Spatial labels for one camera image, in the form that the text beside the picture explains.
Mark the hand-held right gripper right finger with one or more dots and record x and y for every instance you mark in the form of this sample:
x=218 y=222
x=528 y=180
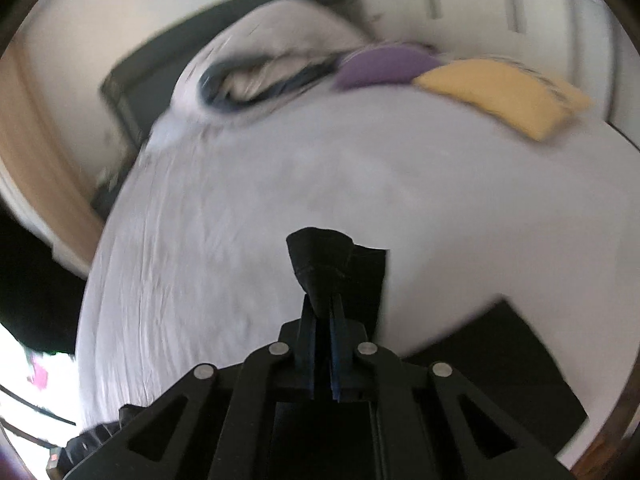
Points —
x=336 y=357

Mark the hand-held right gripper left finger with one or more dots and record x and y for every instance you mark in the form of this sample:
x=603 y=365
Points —
x=311 y=355

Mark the black pants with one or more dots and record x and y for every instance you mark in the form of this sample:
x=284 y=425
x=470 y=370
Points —
x=325 y=262

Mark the white bed sheet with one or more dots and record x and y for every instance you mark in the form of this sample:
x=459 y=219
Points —
x=260 y=185

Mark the purple pillow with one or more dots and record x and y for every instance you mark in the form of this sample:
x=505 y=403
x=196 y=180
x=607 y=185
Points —
x=385 y=62

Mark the yellow pillow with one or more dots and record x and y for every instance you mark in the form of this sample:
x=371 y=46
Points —
x=500 y=92

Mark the black headboard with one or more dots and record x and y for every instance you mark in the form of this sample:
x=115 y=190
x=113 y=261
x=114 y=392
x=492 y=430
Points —
x=150 y=72

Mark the white crumpled duvet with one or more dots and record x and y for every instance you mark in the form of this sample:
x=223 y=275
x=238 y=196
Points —
x=280 y=25

